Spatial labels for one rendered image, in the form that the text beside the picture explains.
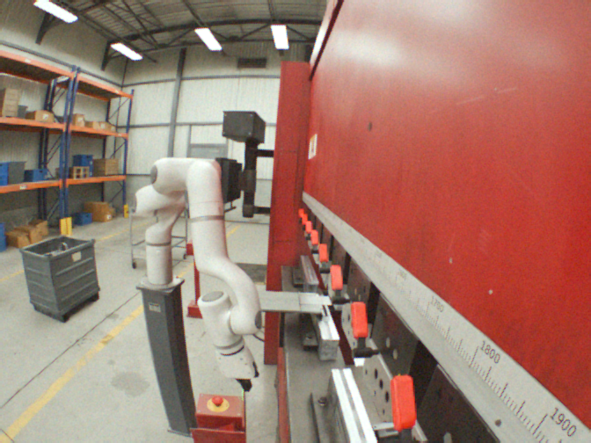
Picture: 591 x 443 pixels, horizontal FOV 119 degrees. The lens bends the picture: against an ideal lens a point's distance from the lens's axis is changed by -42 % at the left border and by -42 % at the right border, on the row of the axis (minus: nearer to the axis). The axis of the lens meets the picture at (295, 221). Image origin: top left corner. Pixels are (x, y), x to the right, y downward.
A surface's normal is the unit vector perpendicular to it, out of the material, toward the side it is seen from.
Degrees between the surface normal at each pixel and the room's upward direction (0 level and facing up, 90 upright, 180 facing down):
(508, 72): 90
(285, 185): 90
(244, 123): 90
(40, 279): 90
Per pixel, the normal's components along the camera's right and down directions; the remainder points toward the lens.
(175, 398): -0.03, 0.16
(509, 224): -1.00, -0.06
